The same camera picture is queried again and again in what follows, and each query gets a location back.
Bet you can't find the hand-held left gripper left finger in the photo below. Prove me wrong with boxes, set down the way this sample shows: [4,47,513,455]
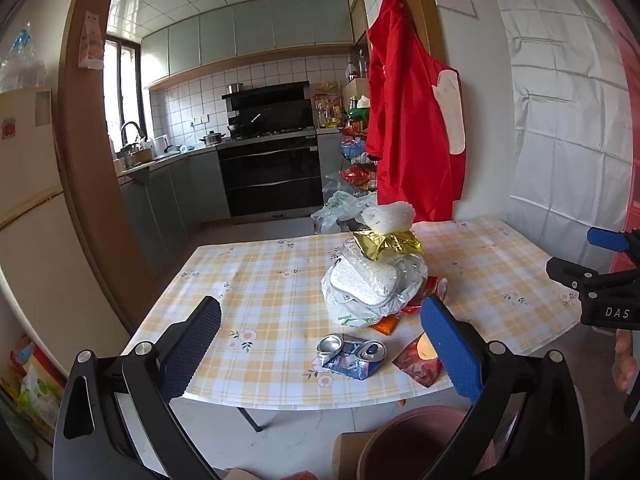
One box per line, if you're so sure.
[52,296,223,480]

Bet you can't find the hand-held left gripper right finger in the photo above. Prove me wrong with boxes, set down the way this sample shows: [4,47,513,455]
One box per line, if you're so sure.
[420,295,591,480]

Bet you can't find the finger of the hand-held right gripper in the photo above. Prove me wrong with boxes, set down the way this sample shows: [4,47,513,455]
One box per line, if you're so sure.
[586,226,640,257]
[546,256,603,292]

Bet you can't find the orange plastic wrapper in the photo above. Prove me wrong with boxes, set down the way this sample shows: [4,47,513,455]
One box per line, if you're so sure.
[369,312,401,336]

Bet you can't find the crushed aluminium drink can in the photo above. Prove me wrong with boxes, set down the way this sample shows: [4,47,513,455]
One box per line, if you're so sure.
[315,332,387,380]

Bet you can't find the brown plastic bin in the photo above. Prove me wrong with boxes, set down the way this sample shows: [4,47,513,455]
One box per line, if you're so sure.
[356,406,501,480]

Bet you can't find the white green plastic bag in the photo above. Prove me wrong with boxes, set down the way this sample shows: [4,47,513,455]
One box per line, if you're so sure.
[320,252,431,328]

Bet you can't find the person's right hand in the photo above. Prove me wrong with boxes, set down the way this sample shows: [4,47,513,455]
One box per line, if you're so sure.
[612,330,640,393]

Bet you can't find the dark red snack wrapper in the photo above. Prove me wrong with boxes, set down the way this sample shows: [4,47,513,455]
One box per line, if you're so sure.
[392,332,443,388]

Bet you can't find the checked floral tablecloth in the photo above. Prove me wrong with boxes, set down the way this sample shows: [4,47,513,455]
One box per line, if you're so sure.
[120,216,596,411]

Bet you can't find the black metal table leg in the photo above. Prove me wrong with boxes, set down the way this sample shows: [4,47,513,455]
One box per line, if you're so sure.
[237,407,263,433]

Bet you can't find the white foam packing sheet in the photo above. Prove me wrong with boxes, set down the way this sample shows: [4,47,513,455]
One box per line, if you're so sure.
[330,242,401,306]

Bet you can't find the gold foil wrapper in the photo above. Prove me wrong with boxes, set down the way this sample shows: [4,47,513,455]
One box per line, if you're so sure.
[352,230,425,261]

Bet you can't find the grey lower kitchen cabinets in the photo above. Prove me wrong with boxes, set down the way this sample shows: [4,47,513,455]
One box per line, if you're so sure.
[117,150,231,281]

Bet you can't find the grey kitchen cabinets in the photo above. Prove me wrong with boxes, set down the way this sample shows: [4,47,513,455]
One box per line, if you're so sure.
[141,0,356,78]
[117,150,231,281]

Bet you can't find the white foam fruit net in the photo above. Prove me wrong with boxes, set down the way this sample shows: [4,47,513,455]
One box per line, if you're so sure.
[361,201,416,236]

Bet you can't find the colourful snack bags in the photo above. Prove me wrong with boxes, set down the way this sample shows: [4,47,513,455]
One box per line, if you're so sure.
[0,335,66,441]

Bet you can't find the crumpled plastic bags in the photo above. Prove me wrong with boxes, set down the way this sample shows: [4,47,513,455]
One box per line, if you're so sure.
[311,190,376,235]

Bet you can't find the black built-in oven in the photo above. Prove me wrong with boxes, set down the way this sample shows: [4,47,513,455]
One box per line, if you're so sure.
[217,130,323,218]

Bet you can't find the beige refrigerator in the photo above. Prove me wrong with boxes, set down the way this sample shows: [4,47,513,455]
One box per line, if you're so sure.
[0,87,131,376]

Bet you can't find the red hanging apron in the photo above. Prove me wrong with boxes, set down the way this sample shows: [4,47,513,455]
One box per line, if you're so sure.
[365,0,467,223]

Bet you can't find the steel kitchen faucet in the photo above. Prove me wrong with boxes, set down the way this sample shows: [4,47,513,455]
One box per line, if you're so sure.
[120,121,143,148]

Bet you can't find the black range hood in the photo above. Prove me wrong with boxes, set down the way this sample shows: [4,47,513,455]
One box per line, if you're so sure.
[221,81,315,138]

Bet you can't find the kitchen window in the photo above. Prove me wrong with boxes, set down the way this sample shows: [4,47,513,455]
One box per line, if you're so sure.
[104,35,148,153]

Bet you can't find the wooden door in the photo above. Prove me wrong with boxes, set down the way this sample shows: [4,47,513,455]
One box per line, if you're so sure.
[400,0,447,68]

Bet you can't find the grey upper kitchen cabinets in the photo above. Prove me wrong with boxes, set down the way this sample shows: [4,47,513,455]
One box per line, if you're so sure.
[141,0,356,78]

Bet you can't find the clear plastic bags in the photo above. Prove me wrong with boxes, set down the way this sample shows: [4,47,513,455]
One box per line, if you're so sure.
[0,22,48,93]

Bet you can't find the white creased wall sheet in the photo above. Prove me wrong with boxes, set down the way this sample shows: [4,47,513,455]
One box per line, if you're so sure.
[487,0,633,261]

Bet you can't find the wire storage rack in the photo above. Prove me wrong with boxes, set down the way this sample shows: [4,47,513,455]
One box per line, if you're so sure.
[339,130,378,196]

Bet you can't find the wooden door frame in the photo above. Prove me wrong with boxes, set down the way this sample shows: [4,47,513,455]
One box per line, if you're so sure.
[57,0,151,336]

